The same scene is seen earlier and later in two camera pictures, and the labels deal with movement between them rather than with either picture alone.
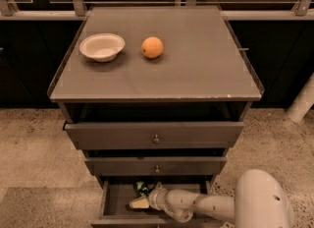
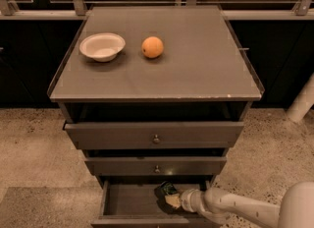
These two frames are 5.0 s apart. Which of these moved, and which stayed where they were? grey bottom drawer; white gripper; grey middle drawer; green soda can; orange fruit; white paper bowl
Moved: white gripper; green soda can
Stayed: white paper bowl; grey bottom drawer; grey middle drawer; orange fruit
